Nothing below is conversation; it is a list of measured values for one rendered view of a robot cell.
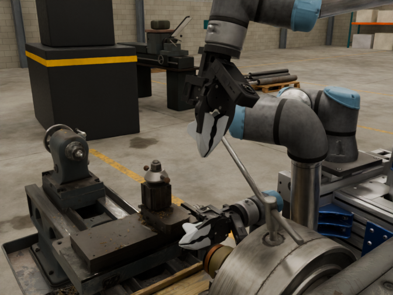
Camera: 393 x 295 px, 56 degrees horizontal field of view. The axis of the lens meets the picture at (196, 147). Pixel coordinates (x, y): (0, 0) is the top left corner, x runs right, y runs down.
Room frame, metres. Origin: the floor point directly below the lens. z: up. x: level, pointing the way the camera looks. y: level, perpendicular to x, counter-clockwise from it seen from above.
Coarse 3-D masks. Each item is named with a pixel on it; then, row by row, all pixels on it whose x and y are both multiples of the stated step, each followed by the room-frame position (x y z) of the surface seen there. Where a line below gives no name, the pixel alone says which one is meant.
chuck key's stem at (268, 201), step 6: (264, 198) 0.58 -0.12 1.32; (270, 198) 0.58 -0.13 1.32; (276, 198) 0.57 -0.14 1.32; (264, 204) 0.57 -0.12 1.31; (270, 204) 0.57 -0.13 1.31; (276, 204) 0.57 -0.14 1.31; (270, 210) 0.57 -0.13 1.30; (270, 216) 0.57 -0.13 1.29; (270, 222) 0.57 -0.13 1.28; (276, 222) 0.57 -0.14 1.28; (270, 228) 0.57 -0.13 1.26; (276, 228) 0.57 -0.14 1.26; (270, 234) 0.58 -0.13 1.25; (276, 234) 0.58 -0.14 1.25; (270, 240) 0.58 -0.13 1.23; (276, 240) 0.58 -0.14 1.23
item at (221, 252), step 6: (216, 246) 0.74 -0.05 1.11; (222, 246) 0.73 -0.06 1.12; (228, 246) 0.74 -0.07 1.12; (210, 252) 0.73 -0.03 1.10; (216, 252) 0.72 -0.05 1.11; (222, 252) 0.71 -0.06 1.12; (228, 252) 0.70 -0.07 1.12; (204, 258) 0.73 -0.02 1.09; (210, 258) 0.72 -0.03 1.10; (216, 258) 0.70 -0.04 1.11; (222, 258) 0.69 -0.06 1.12; (204, 264) 0.72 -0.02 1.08; (210, 264) 0.70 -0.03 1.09; (216, 264) 0.69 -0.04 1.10; (222, 264) 0.68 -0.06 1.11; (210, 270) 0.70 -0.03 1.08
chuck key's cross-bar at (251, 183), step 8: (224, 136) 0.79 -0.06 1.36; (224, 144) 0.77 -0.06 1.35; (232, 152) 0.74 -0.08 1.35; (240, 160) 0.71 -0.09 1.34; (240, 168) 0.69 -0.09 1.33; (248, 176) 0.67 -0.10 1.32; (256, 192) 0.63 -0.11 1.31; (280, 216) 0.54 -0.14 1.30; (280, 224) 0.53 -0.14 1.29; (288, 224) 0.52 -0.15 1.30; (288, 232) 0.51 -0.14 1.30; (296, 232) 0.50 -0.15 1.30; (296, 240) 0.48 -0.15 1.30
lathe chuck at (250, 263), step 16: (256, 240) 0.59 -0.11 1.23; (288, 240) 0.57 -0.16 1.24; (304, 240) 0.57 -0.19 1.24; (240, 256) 0.56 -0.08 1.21; (256, 256) 0.55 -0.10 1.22; (272, 256) 0.54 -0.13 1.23; (224, 272) 0.55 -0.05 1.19; (240, 272) 0.54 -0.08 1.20; (256, 272) 0.52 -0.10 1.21; (224, 288) 0.53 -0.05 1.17; (240, 288) 0.52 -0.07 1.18; (256, 288) 0.50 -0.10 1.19
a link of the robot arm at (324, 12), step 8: (328, 0) 0.82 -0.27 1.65; (336, 0) 0.81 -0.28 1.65; (344, 0) 0.81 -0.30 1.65; (352, 0) 0.81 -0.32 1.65; (360, 0) 0.81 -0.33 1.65; (368, 0) 0.81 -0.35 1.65; (376, 0) 0.81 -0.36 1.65; (384, 0) 0.81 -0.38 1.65; (392, 0) 0.81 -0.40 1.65; (320, 8) 0.82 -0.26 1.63; (328, 8) 0.82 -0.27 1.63; (336, 8) 0.82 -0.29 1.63; (344, 8) 0.82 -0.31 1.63; (352, 8) 0.82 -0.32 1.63; (360, 8) 0.83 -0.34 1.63; (320, 16) 0.84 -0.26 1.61; (328, 16) 0.84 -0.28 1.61
